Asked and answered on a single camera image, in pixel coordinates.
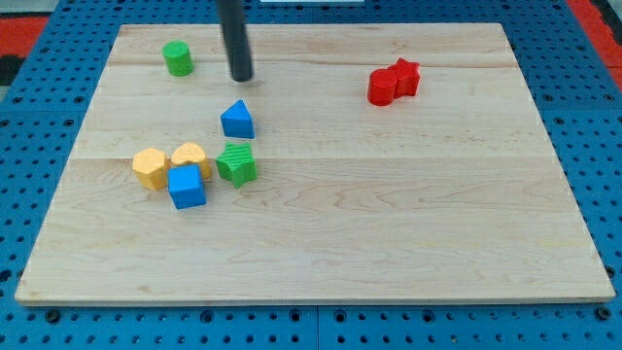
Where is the green star block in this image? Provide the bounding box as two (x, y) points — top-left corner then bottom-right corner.
(216, 142), (258, 189)

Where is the blue triangle block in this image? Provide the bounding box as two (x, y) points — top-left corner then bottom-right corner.
(221, 100), (255, 139)

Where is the red star block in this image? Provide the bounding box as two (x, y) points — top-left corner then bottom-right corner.
(388, 57), (421, 98)

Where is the light wooden board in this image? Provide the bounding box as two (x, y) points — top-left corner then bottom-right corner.
(16, 23), (615, 307)

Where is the red cylinder block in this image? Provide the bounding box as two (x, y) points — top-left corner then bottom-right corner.
(367, 68), (397, 106)

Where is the yellow heart block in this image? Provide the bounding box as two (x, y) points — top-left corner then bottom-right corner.
(171, 142), (211, 179)

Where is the blue cube block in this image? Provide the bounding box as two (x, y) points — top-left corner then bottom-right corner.
(168, 164), (207, 210)

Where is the yellow hexagon block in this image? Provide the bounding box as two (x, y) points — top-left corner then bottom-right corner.
(132, 148), (170, 191)

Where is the green cylinder block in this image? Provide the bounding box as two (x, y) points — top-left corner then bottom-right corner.
(162, 40), (193, 77)

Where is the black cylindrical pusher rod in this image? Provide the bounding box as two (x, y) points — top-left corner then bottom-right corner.
(216, 0), (254, 83)

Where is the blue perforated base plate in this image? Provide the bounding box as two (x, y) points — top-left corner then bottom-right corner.
(1, 1), (621, 349)

